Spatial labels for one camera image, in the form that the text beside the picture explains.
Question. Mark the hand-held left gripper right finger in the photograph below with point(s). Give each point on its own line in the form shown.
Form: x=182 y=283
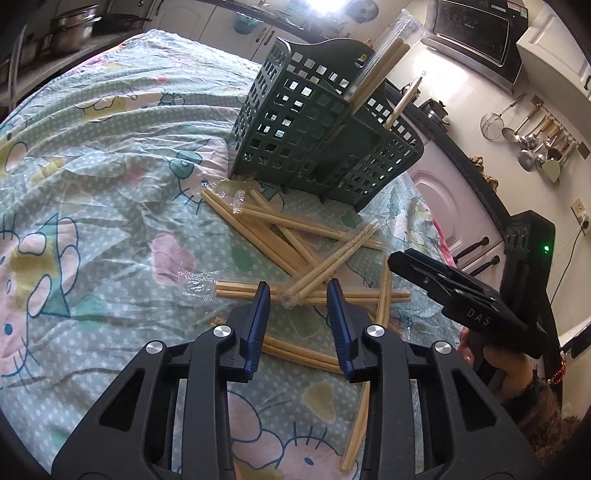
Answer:
x=339 y=323

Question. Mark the person's right hand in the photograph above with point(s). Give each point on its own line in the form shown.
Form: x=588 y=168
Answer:
x=508 y=369

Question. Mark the metal mesh strainer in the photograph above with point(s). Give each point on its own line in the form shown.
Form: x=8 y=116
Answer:
x=491 y=125

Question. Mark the green plastic utensil basket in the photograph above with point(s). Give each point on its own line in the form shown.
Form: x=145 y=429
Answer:
x=300 y=138

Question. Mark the wooden chopstick pair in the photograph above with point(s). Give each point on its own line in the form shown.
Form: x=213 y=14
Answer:
x=406 y=99
x=383 y=62

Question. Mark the wall socket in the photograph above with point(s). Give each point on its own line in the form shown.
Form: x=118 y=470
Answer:
x=579 y=207

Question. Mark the black kitchen countertop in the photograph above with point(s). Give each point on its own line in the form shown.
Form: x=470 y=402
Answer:
x=466 y=157

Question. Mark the pile of wooden chopsticks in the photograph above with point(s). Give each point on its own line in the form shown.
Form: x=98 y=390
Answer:
x=332 y=261

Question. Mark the white wall cabinet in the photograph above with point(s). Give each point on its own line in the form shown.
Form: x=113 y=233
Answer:
x=558 y=50

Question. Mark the cartoon printed tablecloth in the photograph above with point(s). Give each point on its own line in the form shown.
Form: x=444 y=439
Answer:
x=115 y=207

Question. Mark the stainless steel pot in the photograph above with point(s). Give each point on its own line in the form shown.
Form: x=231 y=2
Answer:
x=76 y=27

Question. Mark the teal hanging bag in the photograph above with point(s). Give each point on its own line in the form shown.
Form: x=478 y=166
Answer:
x=244 y=25

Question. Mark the steel kettle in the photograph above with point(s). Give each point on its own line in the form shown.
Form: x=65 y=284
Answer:
x=434 y=110

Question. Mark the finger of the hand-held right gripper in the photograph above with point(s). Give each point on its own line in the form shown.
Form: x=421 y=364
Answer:
x=480 y=314
x=457 y=277

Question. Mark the wall fan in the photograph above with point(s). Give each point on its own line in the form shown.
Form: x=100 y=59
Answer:
x=362 y=10

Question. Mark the person's right forearm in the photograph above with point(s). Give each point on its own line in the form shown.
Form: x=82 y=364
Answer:
x=540 y=410

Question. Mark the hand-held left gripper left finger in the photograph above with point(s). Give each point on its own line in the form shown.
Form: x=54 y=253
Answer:
x=258 y=318

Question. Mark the black range hood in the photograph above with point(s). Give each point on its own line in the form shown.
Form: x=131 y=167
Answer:
x=475 y=37

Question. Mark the white base cabinet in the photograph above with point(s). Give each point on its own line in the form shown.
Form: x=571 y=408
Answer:
x=443 y=194

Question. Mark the row of hanging kitchen utensils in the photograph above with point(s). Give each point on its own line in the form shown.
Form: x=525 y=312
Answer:
x=526 y=159

